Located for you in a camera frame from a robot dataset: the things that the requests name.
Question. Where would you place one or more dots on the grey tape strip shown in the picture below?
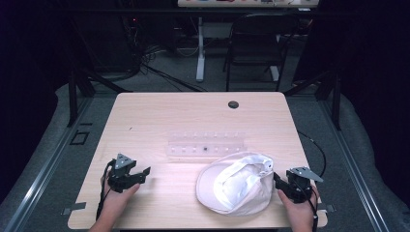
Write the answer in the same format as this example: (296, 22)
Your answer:
(326, 208)
(74, 208)

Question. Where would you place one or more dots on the black table grommet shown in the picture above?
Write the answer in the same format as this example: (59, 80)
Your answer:
(233, 104)

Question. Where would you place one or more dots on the black chair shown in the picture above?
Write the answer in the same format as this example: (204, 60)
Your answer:
(254, 48)

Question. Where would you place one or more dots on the white cap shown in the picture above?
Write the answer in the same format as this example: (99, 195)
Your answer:
(237, 183)

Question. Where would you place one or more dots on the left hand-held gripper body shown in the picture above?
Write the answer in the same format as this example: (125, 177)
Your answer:
(121, 175)

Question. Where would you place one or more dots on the black metal stand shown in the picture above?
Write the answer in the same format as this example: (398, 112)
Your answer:
(335, 103)
(73, 96)

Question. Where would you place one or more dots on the person's right hand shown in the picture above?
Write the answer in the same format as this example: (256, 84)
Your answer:
(298, 209)

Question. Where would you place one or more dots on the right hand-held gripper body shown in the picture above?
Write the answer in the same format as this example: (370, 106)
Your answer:
(299, 187)

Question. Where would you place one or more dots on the person's left hand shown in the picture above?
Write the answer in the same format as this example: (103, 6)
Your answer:
(120, 199)

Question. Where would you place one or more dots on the white desk leg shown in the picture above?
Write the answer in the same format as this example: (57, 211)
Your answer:
(274, 73)
(200, 51)

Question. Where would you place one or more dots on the clear plastic rack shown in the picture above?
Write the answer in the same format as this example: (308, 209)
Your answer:
(206, 145)

